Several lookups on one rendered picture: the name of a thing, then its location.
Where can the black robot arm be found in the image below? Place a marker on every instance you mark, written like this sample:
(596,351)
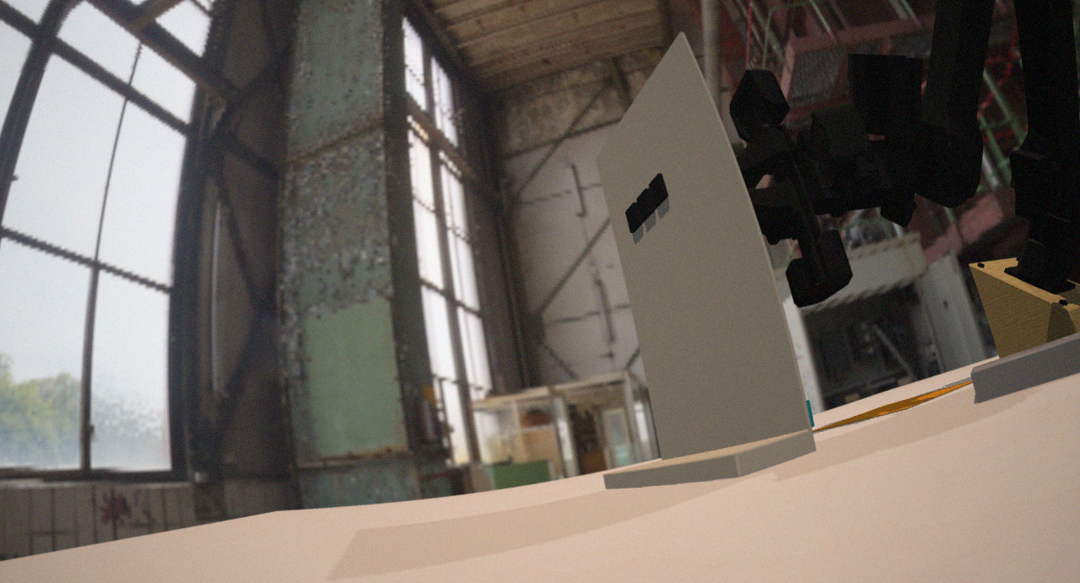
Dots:
(935,148)

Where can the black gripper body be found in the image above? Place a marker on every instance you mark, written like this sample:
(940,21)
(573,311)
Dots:
(824,268)

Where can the orange square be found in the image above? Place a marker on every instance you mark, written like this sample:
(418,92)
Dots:
(895,407)

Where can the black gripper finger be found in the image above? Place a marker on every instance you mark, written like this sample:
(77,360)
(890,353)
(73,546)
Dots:
(758,156)
(777,209)

